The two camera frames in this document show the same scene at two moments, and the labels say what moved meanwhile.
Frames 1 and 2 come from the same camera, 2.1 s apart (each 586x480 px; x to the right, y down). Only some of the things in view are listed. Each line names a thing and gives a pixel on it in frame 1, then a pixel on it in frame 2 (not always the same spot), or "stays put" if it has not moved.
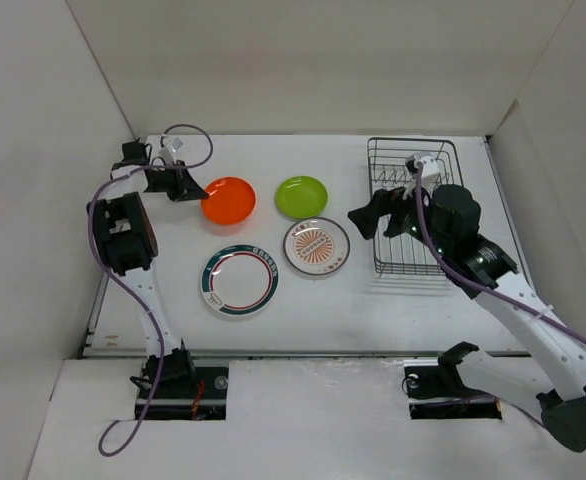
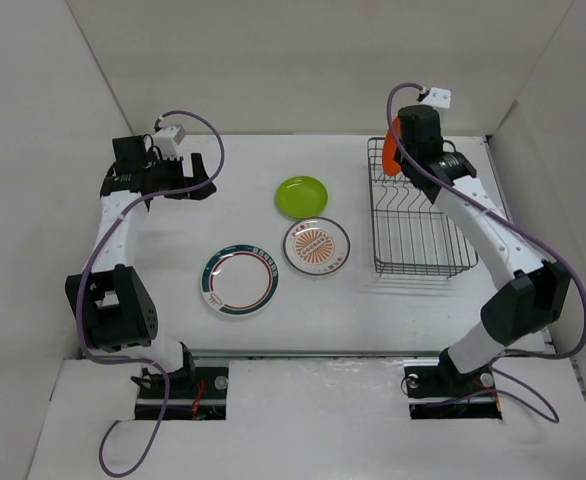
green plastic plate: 301,197 stays put
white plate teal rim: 239,280 stays put
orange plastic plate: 230,201 -> 390,165
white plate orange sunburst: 316,246 stays put
